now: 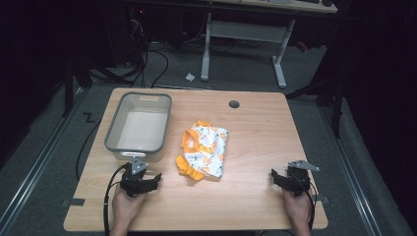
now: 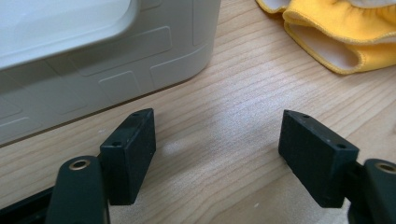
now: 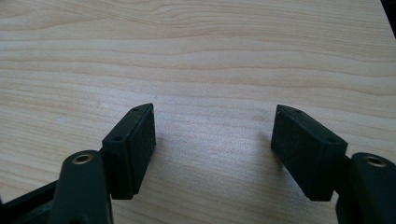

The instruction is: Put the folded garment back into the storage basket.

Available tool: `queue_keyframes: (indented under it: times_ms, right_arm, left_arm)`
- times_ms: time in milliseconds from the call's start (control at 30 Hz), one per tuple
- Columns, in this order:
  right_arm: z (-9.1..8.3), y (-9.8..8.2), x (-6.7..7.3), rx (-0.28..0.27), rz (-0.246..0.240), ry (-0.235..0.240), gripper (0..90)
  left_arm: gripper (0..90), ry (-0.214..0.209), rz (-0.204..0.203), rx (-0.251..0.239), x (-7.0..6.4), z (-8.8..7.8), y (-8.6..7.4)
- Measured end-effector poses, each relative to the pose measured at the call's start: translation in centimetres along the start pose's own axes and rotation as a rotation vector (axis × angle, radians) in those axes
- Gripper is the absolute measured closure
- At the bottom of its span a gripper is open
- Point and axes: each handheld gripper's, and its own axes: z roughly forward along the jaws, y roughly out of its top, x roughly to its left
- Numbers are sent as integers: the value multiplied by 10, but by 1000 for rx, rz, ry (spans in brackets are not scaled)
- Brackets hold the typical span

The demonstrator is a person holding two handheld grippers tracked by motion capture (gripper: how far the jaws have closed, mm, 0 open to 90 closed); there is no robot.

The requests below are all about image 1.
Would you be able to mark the black computer tower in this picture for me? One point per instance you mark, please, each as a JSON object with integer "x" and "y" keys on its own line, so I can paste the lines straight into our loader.
{"x": 126, "y": 32}

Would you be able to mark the orange and white baby garment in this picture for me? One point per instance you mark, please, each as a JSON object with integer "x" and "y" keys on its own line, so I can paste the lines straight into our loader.
{"x": 206, "y": 150}

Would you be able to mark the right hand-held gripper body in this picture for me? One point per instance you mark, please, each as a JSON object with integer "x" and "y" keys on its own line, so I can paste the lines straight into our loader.
{"x": 299, "y": 179}

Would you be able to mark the person's right hand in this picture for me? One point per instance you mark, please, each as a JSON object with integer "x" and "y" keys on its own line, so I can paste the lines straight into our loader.
{"x": 297, "y": 207}

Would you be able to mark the crumpled white paper scrap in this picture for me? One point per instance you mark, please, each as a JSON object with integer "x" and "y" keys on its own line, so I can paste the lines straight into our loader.
{"x": 190, "y": 77}

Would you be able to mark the metal floor rail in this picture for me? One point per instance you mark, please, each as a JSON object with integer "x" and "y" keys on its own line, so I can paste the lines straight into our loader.
{"x": 352, "y": 170}
{"x": 36, "y": 160}

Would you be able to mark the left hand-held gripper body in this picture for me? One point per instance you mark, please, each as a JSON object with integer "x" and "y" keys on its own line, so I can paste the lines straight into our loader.
{"x": 133, "y": 182}

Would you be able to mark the grey plastic bin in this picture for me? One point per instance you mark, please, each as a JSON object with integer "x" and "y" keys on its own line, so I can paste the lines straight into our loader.
{"x": 141, "y": 128}

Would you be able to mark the black metal stand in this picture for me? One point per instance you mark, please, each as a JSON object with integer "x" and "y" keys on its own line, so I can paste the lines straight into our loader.
{"x": 69, "y": 88}
{"x": 336, "y": 108}

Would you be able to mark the small red object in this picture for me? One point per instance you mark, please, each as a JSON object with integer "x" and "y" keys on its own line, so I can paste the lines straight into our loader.
{"x": 302, "y": 46}

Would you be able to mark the grey tape strip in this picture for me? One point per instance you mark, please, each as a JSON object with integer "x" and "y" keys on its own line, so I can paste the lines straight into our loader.
{"x": 323, "y": 199}
{"x": 73, "y": 202}

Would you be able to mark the white metal desk frame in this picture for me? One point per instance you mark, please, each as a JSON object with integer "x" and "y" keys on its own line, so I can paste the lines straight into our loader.
{"x": 246, "y": 32}

